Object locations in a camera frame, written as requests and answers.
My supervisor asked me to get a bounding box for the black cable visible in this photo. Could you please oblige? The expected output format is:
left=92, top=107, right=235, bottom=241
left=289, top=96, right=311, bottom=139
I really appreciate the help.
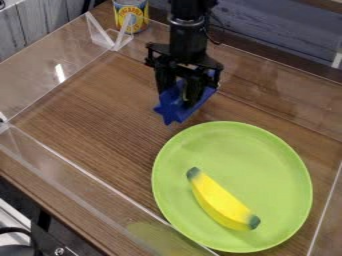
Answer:
left=0, top=225, right=48, bottom=256

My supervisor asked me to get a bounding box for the green plate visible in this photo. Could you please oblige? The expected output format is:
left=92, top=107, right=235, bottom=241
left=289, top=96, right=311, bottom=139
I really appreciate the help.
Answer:
left=150, top=121, right=312, bottom=253

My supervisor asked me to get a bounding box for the clear acrylic enclosure wall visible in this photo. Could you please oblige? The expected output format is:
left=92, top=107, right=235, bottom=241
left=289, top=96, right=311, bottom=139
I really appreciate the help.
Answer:
left=0, top=5, right=342, bottom=256

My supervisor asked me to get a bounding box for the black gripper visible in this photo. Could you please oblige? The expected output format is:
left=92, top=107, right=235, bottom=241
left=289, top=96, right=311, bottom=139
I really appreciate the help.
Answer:
left=144, top=43, right=223, bottom=108

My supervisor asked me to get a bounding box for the clear acrylic corner bracket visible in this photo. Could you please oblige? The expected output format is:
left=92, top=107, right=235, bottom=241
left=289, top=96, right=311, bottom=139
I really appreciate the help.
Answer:
left=85, top=12, right=133, bottom=52

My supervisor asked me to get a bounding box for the yellow toy banana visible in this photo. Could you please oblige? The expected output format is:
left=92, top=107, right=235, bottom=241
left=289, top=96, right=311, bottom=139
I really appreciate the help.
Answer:
left=185, top=167, right=260, bottom=231

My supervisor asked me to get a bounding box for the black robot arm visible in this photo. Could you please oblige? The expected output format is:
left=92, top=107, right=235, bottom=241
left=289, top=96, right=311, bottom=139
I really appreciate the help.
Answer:
left=145, top=0, right=223, bottom=107

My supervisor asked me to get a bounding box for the blue star-shaped block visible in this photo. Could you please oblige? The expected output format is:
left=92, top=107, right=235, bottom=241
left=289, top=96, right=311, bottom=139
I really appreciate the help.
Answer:
left=153, top=79, right=216, bottom=125

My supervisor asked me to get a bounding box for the yellow printed can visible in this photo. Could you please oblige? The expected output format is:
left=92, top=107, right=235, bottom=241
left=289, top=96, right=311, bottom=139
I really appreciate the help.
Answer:
left=112, top=0, right=149, bottom=33

